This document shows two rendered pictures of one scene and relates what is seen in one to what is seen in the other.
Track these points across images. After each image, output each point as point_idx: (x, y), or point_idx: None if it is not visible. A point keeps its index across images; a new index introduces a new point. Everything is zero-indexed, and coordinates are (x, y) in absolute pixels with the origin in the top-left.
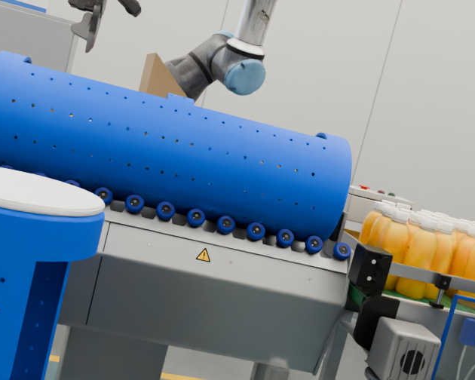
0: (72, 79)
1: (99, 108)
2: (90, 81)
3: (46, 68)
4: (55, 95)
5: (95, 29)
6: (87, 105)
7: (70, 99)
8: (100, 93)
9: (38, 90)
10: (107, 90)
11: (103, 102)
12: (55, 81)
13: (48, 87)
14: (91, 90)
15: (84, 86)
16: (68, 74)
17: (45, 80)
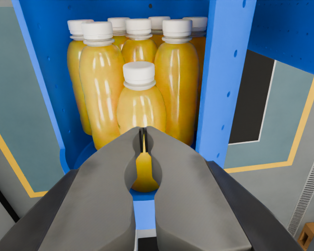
0: (220, 97)
1: (253, 12)
2: (217, 60)
3: (203, 152)
4: (236, 100)
5: (224, 173)
6: (248, 38)
7: (241, 74)
8: (243, 21)
9: (231, 126)
10: (239, 4)
11: (253, 5)
12: (226, 118)
13: (231, 119)
14: (238, 46)
15: (232, 66)
16: (207, 114)
17: (225, 132)
